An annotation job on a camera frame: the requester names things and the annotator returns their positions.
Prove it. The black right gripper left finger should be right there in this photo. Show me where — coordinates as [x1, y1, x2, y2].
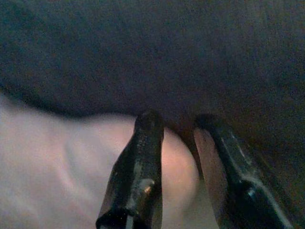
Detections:
[95, 109, 165, 229]

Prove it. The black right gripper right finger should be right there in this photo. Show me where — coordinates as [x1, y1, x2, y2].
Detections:
[193, 114, 295, 229]

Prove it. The white striped pillow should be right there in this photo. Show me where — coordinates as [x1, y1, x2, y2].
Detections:
[0, 92, 221, 229]

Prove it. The dark grey fabric sofa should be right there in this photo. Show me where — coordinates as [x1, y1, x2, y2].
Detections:
[0, 0, 305, 229]

